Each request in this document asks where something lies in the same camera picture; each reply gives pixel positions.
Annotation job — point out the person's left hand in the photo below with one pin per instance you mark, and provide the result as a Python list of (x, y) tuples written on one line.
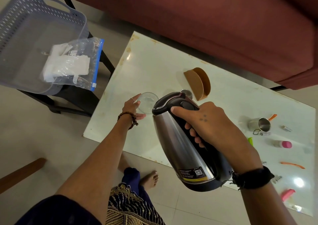
[(129, 106)]

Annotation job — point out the person's right hand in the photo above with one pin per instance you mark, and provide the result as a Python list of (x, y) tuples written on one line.
[(218, 130)]

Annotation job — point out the person's right thumb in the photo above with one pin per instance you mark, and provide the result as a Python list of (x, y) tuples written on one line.
[(183, 110)]

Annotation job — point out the person's left thumb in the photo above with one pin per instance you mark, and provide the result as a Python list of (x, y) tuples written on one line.
[(140, 117)]

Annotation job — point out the clear drinking glass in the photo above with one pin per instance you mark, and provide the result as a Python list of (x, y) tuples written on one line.
[(148, 101)]

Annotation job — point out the steel electric kettle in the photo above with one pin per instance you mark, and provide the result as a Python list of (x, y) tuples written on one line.
[(174, 137)]

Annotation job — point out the person's right forearm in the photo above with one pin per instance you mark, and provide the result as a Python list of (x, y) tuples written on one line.
[(265, 205)]

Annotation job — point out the person's left forearm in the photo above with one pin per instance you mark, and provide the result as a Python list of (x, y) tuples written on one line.
[(99, 157)]

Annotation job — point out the brown paper holder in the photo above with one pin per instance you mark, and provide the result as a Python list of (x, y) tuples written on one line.
[(200, 85)]

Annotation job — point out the person's foot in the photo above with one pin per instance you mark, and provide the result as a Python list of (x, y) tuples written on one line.
[(149, 180)]

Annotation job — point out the black metal stool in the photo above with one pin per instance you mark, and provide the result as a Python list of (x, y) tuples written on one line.
[(77, 100)]

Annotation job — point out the green plastic piece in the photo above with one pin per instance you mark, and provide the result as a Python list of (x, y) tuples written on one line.
[(250, 141)]

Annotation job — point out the clear zip bag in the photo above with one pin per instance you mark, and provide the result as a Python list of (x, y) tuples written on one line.
[(95, 58)]

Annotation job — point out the steel mug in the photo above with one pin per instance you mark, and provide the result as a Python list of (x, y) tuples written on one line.
[(258, 125)]

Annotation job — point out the small white tube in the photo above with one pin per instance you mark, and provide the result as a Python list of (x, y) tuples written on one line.
[(265, 133)]

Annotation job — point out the person's dark patterned dress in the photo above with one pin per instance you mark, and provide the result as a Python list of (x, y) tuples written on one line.
[(129, 202)]

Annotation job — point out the small orange scoop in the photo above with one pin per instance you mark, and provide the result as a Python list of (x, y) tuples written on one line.
[(272, 117)]

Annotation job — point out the maroon sofa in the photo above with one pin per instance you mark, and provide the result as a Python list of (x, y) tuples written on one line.
[(211, 21)]

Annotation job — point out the black thread wristband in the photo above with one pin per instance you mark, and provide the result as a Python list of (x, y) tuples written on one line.
[(253, 177)]

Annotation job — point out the white bottle with pink cap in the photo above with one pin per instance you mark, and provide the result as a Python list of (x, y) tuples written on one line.
[(283, 144)]

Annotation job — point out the long orange spoon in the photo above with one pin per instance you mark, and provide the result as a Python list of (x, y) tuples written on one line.
[(293, 165)]

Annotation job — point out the brown wooden board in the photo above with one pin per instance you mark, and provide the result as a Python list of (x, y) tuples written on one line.
[(19, 172)]

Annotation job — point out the pink plastic piece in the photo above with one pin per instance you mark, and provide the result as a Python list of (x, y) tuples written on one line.
[(287, 195)]

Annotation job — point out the grey plastic basket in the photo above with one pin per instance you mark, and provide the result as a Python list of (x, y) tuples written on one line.
[(22, 46)]

